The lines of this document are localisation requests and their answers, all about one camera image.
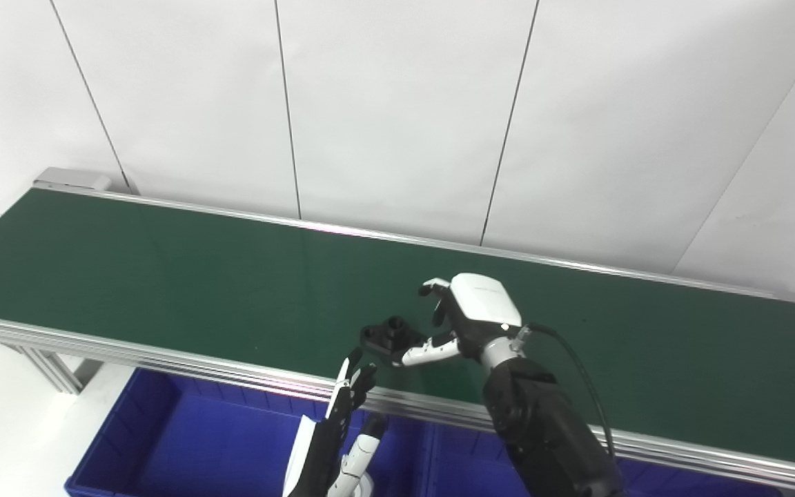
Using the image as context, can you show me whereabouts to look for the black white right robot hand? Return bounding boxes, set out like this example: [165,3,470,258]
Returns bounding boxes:
[401,273,531,367]

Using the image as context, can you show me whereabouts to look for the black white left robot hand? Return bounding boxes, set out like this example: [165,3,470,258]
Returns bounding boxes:
[282,347,389,497]

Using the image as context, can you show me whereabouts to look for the black flanged part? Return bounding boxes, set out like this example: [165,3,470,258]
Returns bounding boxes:
[360,315,428,368]

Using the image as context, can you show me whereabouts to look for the blue plastic bin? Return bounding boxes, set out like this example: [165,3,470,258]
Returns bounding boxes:
[431,423,795,497]
[64,367,434,497]

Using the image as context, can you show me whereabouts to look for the green conveyor belt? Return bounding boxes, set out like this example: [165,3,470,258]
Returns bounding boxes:
[0,188,795,471]
[0,167,795,495]

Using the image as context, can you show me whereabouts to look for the aluminium conveyor leg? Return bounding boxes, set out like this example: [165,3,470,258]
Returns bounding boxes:
[7,343,106,395]

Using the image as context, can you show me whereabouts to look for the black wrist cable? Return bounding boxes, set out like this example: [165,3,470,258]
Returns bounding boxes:
[527,322,617,465]

